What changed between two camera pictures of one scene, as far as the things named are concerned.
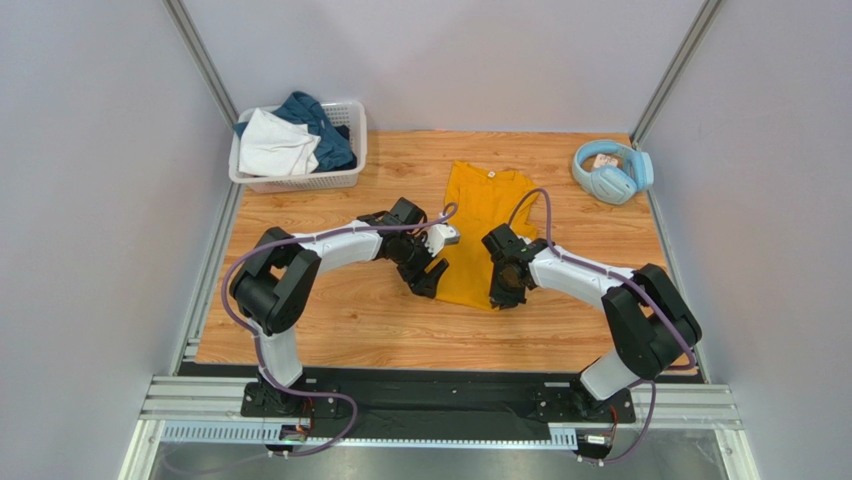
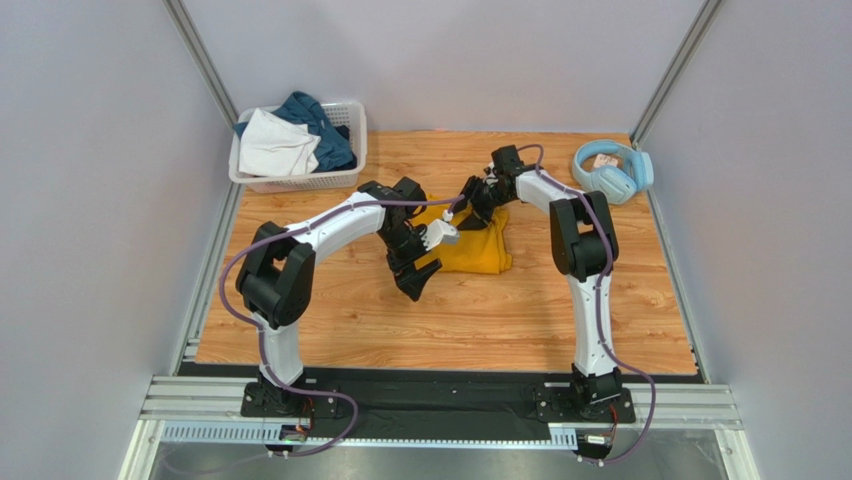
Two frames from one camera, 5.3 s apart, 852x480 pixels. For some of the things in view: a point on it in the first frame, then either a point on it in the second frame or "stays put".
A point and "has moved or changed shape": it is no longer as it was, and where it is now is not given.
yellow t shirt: [483, 201] has moved or changed shape
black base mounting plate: [507, 397] stays put
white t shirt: [273, 146] stays put
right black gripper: [504, 285] → [480, 197]
